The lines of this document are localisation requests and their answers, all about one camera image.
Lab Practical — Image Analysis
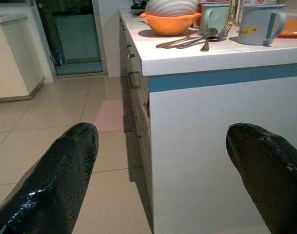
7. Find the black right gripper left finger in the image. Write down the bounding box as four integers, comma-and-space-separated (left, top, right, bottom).
0, 122, 99, 234

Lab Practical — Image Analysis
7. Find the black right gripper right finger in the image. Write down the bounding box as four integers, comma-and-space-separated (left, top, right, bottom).
226, 123, 297, 234

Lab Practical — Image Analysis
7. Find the white ribbed bowl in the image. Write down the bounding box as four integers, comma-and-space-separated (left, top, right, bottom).
144, 0, 199, 18

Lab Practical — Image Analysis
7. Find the white kitchen counter cabinet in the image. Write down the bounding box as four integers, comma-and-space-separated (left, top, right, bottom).
119, 9, 297, 234

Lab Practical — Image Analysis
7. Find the white low cabinet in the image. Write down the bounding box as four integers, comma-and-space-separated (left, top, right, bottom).
0, 11, 46, 103

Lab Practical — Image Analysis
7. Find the dark glass door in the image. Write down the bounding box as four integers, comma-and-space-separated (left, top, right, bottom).
37, 0, 108, 77

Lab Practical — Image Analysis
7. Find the orange plate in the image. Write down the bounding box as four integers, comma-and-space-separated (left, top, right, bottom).
277, 19, 297, 39

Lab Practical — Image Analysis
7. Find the silver spoon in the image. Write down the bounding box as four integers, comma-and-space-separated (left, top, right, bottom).
177, 27, 219, 48

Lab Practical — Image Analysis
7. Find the pale grey mug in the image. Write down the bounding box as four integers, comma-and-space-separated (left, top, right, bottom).
238, 3, 288, 46

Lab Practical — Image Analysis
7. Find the gold-toned fork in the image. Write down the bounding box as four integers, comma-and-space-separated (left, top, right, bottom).
156, 31, 203, 49

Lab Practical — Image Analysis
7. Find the pale green mug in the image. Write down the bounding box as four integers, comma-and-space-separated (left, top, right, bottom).
200, 3, 231, 31

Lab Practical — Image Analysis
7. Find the metal drawer handle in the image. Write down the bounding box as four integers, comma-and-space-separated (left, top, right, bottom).
127, 71, 141, 88
126, 44, 136, 59

